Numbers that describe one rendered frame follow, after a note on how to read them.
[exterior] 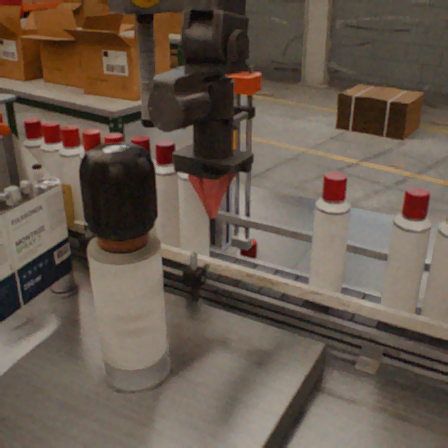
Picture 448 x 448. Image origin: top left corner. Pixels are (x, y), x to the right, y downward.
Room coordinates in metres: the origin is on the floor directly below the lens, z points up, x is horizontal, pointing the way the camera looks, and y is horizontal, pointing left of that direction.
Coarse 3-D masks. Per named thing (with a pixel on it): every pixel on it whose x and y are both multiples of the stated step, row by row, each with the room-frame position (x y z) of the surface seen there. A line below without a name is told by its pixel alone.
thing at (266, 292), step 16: (224, 256) 0.83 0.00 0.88; (208, 272) 0.78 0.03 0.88; (272, 272) 0.78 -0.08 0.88; (288, 272) 0.78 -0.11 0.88; (240, 288) 0.73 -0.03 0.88; (256, 288) 0.73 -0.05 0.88; (304, 304) 0.69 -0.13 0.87; (352, 320) 0.64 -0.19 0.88; (368, 320) 0.64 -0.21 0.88; (416, 336) 0.60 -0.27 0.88
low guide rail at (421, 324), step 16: (80, 224) 0.89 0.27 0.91; (176, 256) 0.79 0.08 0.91; (224, 272) 0.74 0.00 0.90; (240, 272) 0.73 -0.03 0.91; (256, 272) 0.72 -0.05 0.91; (272, 288) 0.70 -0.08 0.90; (288, 288) 0.69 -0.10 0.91; (304, 288) 0.67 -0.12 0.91; (336, 304) 0.65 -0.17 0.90; (352, 304) 0.64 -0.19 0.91; (368, 304) 0.63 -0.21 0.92; (384, 320) 0.61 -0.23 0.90; (400, 320) 0.60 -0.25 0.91; (416, 320) 0.59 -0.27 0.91; (432, 320) 0.59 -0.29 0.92
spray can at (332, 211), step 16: (336, 176) 0.70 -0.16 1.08; (336, 192) 0.68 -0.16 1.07; (320, 208) 0.69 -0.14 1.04; (336, 208) 0.68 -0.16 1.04; (320, 224) 0.68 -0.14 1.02; (336, 224) 0.67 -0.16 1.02; (320, 240) 0.68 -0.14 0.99; (336, 240) 0.67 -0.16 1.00; (320, 256) 0.68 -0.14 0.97; (336, 256) 0.68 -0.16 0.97; (320, 272) 0.68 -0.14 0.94; (336, 272) 0.68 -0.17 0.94; (320, 288) 0.68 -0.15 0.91; (336, 288) 0.68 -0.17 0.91; (320, 304) 0.68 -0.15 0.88
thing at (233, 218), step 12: (216, 216) 0.84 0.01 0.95; (228, 216) 0.83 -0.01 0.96; (240, 216) 0.82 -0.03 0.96; (252, 228) 0.81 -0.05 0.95; (264, 228) 0.79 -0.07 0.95; (276, 228) 0.78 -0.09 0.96; (288, 228) 0.78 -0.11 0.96; (360, 252) 0.71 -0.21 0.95; (372, 252) 0.71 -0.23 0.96; (384, 252) 0.70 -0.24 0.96
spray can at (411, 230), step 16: (416, 192) 0.64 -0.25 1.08; (416, 208) 0.63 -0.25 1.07; (400, 224) 0.63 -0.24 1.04; (416, 224) 0.62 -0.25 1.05; (432, 224) 0.64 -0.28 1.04; (400, 240) 0.63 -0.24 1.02; (416, 240) 0.62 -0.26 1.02; (400, 256) 0.62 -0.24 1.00; (416, 256) 0.62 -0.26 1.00; (400, 272) 0.62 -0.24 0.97; (416, 272) 0.62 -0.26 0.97; (384, 288) 0.64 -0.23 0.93; (400, 288) 0.62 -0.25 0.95; (416, 288) 0.62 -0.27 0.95; (384, 304) 0.63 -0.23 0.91; (400, 304) 0.62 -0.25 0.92; (416, 304) 0.63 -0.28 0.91
